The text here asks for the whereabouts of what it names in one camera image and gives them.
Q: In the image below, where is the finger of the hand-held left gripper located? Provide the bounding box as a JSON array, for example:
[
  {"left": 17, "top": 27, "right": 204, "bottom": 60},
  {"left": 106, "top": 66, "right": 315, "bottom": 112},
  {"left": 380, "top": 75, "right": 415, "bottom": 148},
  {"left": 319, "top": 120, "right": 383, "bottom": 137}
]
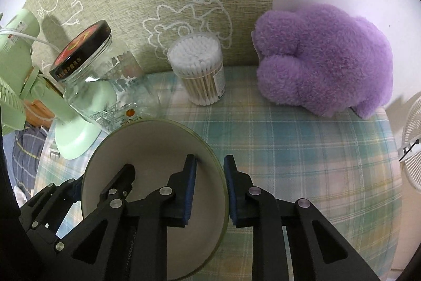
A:
[
  {"left": 19, "top": 178, "right": 83, "bottom": 233},
  {"left": 54, "top": 164, "right": 136, "bottom": 252}
]

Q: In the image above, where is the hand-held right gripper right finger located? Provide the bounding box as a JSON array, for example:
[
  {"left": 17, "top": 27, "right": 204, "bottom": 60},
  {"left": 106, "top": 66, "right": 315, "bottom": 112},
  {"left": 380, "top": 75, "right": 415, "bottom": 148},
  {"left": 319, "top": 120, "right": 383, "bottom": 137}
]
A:
[{"left": 224, "top": 155, "right": 379, "bottom": 281}]

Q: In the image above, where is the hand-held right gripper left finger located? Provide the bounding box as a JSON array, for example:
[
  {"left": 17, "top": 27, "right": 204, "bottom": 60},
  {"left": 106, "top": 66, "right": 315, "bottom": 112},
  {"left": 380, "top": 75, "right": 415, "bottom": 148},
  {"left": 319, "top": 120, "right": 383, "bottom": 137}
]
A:
[{"left": 53, "top": 154, "right": 197, "bottom": 281}]

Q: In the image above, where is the green floral ceramic bowl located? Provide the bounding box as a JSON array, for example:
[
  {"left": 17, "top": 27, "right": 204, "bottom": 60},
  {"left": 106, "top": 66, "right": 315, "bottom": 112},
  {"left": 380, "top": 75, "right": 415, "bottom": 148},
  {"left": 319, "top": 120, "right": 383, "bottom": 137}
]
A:
[{"left": 81, "top": 119, "right": 229, "bottom": 280}]

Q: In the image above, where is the dark blue checked cloth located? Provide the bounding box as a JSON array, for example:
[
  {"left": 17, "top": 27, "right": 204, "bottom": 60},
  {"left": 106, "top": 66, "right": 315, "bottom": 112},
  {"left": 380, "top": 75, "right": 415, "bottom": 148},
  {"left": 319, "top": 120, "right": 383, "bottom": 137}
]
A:
[{"left": 12, "top": 126, "right": 51, "bottom": 191}]

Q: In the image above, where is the green desk fan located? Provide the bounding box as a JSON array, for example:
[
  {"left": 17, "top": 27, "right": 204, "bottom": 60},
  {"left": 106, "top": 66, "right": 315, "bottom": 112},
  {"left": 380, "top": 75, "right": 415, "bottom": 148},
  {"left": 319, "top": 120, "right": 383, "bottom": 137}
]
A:
[{"left": 0, "top": 8, "right": 114, "bottom": 160}]

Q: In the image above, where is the plaid tablecloth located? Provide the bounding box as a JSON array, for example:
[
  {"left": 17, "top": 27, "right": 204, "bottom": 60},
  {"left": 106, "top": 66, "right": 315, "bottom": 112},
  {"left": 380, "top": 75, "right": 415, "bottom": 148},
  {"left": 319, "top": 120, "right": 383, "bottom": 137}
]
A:
[{"left": 34, "top": 64, "right": 405, "bottom": 281}]

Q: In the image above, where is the glass jar with black lid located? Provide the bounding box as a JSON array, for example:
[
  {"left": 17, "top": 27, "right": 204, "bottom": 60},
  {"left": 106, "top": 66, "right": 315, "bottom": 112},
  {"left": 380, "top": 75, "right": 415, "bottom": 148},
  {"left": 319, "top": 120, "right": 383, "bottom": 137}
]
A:
[{"left": 49, "top": 21, "right": 162, "bottom": 137}]

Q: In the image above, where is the cotton swab container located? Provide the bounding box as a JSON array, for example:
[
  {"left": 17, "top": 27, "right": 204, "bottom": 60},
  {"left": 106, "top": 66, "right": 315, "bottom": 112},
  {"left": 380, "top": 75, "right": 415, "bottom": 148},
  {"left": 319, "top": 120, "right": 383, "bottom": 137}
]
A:
[{"left": 167, "top": 32, "right": 227, "bottom": 106}]

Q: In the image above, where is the purple plush toy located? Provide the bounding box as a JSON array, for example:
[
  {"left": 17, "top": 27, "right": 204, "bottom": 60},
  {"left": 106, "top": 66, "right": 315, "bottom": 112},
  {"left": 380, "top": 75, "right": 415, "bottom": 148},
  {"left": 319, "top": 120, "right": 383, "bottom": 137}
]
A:
[{"left": 252, "top": 3, "right": 393, "bottom": 120}]

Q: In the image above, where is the white floor fan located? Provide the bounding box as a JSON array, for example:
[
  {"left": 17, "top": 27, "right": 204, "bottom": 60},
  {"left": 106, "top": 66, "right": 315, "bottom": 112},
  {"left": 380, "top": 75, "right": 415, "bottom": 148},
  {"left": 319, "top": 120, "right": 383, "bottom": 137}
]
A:
[{"left": 399, "top": 96, "right": 421, "bottom": 193}]

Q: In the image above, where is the white desk fan cable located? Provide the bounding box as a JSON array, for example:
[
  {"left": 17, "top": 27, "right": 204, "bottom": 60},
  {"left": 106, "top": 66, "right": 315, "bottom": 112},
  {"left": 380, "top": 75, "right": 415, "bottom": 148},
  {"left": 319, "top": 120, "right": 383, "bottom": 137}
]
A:
[{"left": 0, "top": 32, "right": 63, "bottom": 54}]

